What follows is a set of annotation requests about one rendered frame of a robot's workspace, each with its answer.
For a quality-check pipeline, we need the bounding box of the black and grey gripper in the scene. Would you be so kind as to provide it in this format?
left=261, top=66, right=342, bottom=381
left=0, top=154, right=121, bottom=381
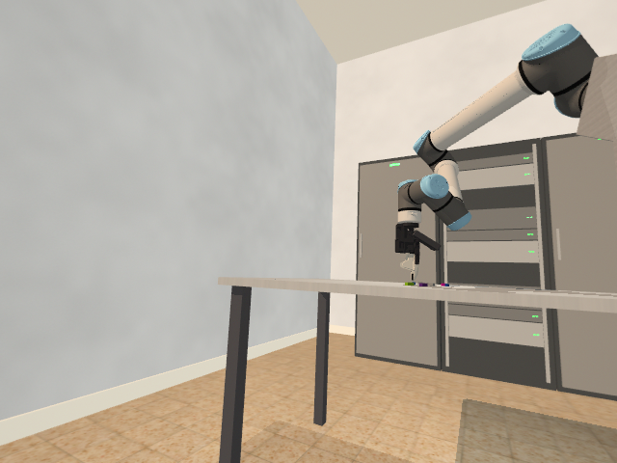
left=395, top=223, right=420, bottom=281

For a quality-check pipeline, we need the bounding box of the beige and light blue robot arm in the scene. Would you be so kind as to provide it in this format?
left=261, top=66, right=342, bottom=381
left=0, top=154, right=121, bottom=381
left=397, top=23, right=599, bottom=231

